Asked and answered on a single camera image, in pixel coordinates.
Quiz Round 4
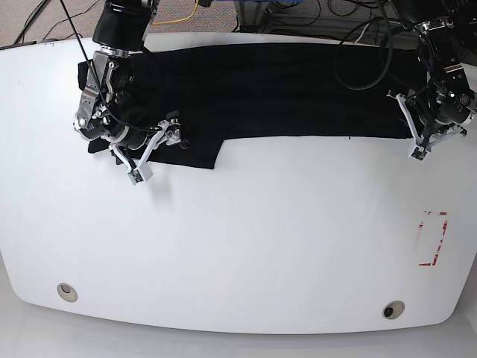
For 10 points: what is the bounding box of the red tape rectangle marking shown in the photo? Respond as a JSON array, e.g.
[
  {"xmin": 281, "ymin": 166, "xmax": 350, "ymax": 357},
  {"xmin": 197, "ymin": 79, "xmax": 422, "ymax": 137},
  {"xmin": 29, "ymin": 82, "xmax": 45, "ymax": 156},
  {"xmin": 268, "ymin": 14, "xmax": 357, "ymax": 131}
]
[{"xmin": 414, "ymin": 211, "xmax": 449, "ymax": 267}]

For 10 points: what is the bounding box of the table cable grommet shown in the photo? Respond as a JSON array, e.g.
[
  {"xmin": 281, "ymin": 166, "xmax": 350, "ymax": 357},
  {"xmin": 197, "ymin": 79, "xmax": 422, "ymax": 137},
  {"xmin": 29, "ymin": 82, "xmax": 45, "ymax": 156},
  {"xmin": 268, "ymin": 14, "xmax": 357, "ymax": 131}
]
[
  {"xmin": 57, "ymin": 283, "xmax": 78, "ymax": 303},
  {"xmin": 382, "ymin": 301, "xmax": 405, "ymax": 320}
]

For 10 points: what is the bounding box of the right table cable grommet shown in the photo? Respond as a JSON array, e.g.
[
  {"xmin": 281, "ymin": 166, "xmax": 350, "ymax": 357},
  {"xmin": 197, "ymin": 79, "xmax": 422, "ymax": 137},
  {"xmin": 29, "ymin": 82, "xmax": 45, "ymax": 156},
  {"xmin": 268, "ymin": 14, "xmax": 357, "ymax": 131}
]
[{"xmin": 382, "ymin": 301, "xmax": 405, "ymax": 320}]

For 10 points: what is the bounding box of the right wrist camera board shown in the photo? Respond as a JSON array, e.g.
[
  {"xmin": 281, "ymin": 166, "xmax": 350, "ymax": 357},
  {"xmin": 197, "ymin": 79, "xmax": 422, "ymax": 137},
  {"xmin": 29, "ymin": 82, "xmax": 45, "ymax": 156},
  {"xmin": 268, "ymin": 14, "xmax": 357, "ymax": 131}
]
[{"xmin": 127, "ymin": 169, "xmax": 144, "ymax": 185}]

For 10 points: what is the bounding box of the black cable on floor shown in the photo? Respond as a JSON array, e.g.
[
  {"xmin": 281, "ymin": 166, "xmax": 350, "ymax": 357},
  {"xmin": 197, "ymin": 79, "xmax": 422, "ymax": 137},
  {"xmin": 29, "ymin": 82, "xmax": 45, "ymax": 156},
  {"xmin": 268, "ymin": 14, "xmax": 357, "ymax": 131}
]
[{"xmin": 14, "ymin": 0, "xmax": 101, "ymax": 44}]

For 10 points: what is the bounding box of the black t-shirt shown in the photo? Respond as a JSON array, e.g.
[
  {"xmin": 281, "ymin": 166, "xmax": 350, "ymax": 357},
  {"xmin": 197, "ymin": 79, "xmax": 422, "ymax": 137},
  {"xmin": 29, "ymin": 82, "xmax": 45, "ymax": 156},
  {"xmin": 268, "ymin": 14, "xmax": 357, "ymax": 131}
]
[{"xmin": 77, "ymin": 41, "xmax": 429, "ymax": 171}]

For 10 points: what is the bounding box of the left table cable grommet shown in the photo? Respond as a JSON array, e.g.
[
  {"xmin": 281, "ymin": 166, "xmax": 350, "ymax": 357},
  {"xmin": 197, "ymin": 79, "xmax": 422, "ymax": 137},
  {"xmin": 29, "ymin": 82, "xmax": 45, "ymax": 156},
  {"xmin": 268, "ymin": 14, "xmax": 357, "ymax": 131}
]
[{"xmin": 57, "ymin": 283, "xmax": 78, "ymax": 303}]

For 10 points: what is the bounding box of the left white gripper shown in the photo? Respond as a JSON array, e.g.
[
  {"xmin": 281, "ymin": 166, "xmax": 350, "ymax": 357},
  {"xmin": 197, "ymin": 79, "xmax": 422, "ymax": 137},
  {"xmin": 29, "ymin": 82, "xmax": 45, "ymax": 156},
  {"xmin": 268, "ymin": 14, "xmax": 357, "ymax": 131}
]
[{"xmin": 388, "ymin": 91, "xmax": 468, "ymax": 157}]

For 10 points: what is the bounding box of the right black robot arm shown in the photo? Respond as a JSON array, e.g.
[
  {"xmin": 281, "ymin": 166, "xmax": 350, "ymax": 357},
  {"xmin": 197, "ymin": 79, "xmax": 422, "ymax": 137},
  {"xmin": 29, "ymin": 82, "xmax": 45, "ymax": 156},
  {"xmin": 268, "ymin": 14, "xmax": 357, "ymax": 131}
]
[{"xmin": 73, "ymin": 1, "xmax": 183, "ymax": 184}]

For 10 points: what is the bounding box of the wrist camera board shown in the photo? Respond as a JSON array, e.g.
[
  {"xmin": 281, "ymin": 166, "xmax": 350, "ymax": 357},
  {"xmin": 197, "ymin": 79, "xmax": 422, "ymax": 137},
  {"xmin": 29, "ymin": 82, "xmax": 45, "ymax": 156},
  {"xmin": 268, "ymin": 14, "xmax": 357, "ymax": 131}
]
[
  {"xmin": 127, "ymin": 169, "xmax": 144, "ymax": 185},
  {"xmin": 410, "ymin": 147, "xmax": 428, "ymax": 161}
]

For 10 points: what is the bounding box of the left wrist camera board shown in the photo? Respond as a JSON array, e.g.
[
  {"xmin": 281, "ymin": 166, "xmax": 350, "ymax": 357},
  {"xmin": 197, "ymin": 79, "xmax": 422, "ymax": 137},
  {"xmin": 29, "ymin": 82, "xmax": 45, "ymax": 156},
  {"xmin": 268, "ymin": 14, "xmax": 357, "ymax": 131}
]
[{"xmin": 410, "ymin": 147, "xmax": 428, "ymax": 161}]

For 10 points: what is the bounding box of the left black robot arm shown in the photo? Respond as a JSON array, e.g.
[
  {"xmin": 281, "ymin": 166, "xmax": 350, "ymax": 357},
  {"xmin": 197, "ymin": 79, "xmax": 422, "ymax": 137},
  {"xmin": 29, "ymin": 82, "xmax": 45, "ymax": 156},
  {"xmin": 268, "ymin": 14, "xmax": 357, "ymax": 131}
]
[{"xmin": 336, "ymin": 1, "xmax": 476, "ymax": 161}]

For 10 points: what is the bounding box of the yellow cable on floor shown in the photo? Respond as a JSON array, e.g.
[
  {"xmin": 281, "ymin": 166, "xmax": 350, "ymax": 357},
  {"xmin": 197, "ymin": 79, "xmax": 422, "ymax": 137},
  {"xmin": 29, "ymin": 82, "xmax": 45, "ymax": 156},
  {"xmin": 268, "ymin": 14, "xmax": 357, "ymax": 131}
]
[{"xmin": 152, "ymin": 0, "xmax": 198, "ymax": 26}]

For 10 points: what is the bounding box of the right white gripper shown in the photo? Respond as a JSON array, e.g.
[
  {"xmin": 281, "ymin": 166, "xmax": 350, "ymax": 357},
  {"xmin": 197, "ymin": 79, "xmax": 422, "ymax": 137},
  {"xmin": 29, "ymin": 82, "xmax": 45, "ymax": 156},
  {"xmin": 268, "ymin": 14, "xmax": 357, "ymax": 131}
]
[{"xmin": 108, "ymin": 117, "xmax": 191, "ymax": 181}]

